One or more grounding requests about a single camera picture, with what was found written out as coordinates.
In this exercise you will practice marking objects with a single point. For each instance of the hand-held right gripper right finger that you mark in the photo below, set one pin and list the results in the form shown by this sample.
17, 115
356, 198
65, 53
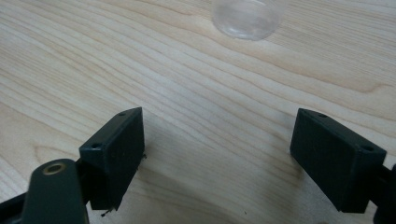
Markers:
333, 158

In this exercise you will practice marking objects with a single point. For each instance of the clear plastic cup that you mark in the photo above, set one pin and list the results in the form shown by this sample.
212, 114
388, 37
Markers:
248, 18

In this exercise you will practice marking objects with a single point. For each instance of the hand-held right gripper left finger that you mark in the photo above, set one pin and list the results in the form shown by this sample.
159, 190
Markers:
115, 155

